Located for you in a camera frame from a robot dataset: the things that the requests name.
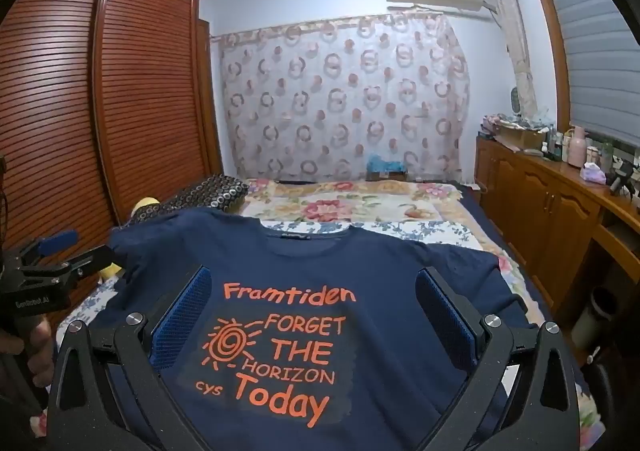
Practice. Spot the small black tripod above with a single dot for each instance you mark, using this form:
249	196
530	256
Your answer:
621	178

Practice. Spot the brown louvered wooden wardrobe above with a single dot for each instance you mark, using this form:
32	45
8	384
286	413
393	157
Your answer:
140	81

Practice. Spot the grey trash bin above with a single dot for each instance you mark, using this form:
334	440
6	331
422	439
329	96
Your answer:
595	316

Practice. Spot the person's left hand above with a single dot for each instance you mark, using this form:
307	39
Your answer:
36	348

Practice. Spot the white blue-flowered quilt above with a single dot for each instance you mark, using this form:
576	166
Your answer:
400	231

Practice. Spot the cardboard box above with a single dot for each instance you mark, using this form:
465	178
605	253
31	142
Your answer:
522	137

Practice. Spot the long wooden cabinet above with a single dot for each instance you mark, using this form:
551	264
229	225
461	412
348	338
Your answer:
540	211

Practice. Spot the pink bottle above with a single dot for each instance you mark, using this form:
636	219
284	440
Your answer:
578	148

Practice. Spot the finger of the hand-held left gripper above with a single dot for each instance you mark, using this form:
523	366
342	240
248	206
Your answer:
57	240
85	262

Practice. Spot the purple tissue packet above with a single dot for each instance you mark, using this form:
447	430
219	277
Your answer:
593	175

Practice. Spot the clear bottle green cap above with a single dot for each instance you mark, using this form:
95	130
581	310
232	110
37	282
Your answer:
606	156

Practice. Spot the cream lace curtain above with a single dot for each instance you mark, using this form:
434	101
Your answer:
515	31

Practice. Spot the small oval mirror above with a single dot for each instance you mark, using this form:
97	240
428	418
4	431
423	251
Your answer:
516	101

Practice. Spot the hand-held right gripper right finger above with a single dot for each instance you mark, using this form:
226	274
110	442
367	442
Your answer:
445	316

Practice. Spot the blue plastic bag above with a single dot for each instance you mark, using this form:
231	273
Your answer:
387	166

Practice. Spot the navy printed t-shirt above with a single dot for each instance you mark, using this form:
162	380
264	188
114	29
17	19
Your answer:
300	271

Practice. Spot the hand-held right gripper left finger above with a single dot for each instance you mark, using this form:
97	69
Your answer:
182	311

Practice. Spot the sheer circle-patterned curtain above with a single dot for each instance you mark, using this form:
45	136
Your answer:
350	96

